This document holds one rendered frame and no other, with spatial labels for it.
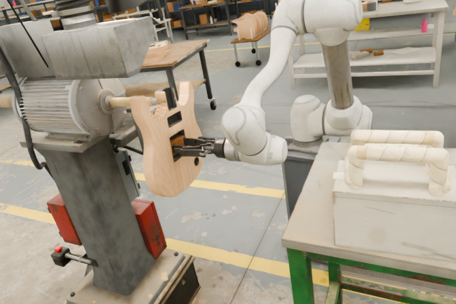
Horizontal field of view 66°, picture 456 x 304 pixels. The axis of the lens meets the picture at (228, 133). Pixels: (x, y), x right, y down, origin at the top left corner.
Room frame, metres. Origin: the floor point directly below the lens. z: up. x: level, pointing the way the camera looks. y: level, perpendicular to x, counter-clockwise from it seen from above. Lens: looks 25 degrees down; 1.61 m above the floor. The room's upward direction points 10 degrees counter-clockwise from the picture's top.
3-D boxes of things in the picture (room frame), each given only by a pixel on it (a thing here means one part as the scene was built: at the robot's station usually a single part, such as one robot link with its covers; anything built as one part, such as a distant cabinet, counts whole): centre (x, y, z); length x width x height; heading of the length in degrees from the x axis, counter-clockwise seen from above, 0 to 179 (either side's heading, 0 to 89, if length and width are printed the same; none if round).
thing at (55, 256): (1.37, 0.85, 0.46); 0.25 x 0.07 x 0.08; 61
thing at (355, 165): (0.69, -0.28, 1.15); 0.03 x 0.03 x 0.09
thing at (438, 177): (0.61, -0.43, 1.15); 0.03 x 0.03 x 0.09
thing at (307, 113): (1.66, -0.42, 0.87); 0.18 x 0.16 x 0.22; 60
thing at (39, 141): (1.39, 0.65, 1.11); 0.36 x 0.24 x 0.04; 61
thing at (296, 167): (1.66, -0.41, 0.35); 0.28 x 0.28 x 0.70; 54
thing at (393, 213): (0.69, -0.37, 1.02); 0.27 x 0.15 x 0.17; 65
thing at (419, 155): (0.65, -0.35, 1.20); 0.20 x 0.03 x 0.03; 64
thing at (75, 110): (1.37, 0.59, 1.25); 0.41 x 0.27 x 0.26; 61
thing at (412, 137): (0.72, -0.39, 1.20); 0.20 x 0.03 x 0.03; 64
